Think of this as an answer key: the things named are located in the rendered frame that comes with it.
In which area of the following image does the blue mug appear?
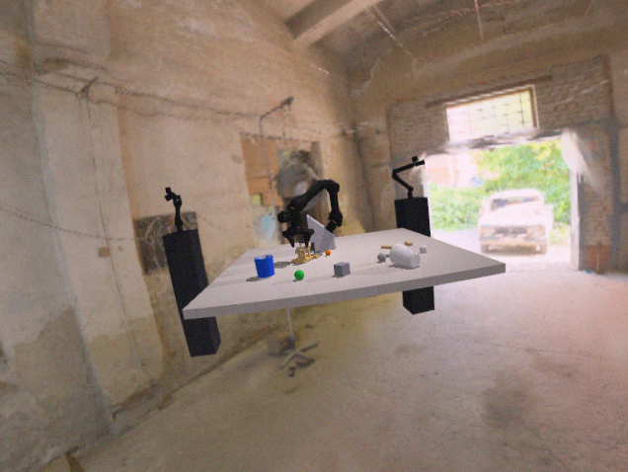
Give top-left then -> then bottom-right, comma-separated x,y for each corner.
255,255 -> 275,279

